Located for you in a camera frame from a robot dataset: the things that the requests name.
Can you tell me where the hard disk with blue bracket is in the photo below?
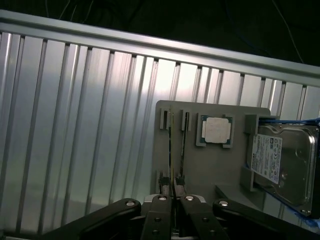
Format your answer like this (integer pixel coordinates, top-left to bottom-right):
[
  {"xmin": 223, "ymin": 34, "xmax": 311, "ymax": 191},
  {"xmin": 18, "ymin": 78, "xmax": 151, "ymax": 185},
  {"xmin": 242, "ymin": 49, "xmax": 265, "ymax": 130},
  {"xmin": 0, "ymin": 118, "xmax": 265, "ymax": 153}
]
[{"xmin": 246, "ymin": 116, "xmax": 320, "ymax": 227}]

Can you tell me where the grey parts rack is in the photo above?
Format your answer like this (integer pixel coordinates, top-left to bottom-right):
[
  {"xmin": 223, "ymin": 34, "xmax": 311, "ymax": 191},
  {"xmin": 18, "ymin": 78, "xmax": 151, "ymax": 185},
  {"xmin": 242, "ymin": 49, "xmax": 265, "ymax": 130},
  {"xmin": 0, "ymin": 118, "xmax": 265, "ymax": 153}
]
[{"xmin": 150, "ymin": 99, "xmax": 280, "ymax": 220}]

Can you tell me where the silver CPU chip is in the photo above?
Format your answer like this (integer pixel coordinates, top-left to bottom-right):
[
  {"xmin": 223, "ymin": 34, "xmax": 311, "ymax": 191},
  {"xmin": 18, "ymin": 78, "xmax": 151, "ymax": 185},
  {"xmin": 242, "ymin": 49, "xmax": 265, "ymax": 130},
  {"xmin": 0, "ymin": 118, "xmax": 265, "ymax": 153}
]
[{"xmin": 201, "ymin": 115, "xmax": 234, "ymax": 146}]

